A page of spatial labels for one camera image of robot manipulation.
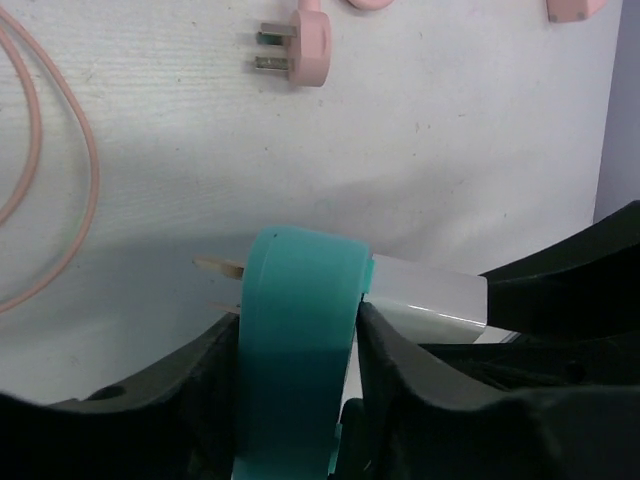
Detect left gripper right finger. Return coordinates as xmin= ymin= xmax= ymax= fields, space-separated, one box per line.
xmin=344 ymin=303 xmax=639 ymax=479

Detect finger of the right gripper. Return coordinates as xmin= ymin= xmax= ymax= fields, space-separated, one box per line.
xmin=483 ymin=201 xmax=639 ymax=340

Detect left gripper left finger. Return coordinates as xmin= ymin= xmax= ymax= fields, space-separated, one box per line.
xmin=1 ymin=314 xmax=239 ymax=479

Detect white charger plug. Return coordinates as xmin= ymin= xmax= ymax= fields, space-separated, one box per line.
xmin=364 ymin=255 xmax=516 ymax=344

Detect teal triangular socket adapter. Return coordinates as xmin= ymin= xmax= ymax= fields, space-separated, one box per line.
xmin=194 ymin=226 xmax=374 ymax=479

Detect pink power strip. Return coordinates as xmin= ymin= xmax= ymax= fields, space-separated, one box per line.
xmin=545 ymin=0 xmax=608 ymax=23

